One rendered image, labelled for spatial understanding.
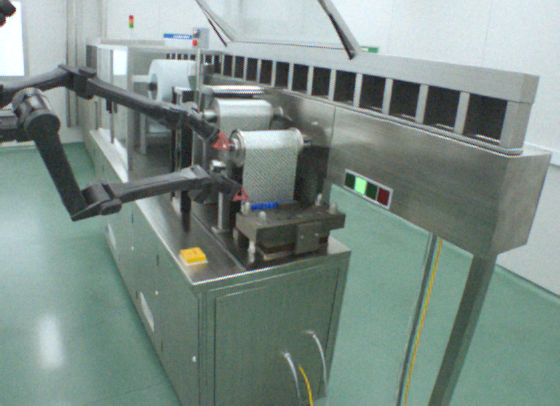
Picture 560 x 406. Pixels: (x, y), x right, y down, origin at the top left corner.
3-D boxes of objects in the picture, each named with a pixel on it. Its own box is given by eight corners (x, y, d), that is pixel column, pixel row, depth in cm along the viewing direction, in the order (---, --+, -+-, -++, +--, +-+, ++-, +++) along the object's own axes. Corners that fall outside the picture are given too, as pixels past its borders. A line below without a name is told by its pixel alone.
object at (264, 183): (240, 211, 167) (243, 165, 161) (291, 204, 179) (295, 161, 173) (241, 212, 167) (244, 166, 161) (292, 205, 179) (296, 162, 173)
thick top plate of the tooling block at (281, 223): (235, 226, 163) (236, 212, 161) (320, 213, 184) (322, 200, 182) (255, 244, 150) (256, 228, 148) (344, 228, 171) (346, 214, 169)
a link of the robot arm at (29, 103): (9, 143, 84) (2, 129, 86) (55, 138, 91) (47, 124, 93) (12, 108, 78) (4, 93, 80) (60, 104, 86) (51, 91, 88)
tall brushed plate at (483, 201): (159, 99, 357) (160, 64, 347) (190, 99, 371) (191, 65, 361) (479, 262, 112) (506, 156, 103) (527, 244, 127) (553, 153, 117)
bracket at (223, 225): (210, 228, 176) (213, 156, 166) (225, 226, 180) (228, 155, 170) (215, 233, 172) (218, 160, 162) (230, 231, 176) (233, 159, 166)
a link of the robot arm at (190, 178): (102, 205, 115) (86, 180, 119) (98, 219, 119) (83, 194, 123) (216, 179, 147) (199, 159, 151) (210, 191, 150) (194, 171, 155)
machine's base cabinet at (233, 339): (98, 230, 364) (92, 135, 336) (166, 221, 398) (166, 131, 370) (201, 462, 165) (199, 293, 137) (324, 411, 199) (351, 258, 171)
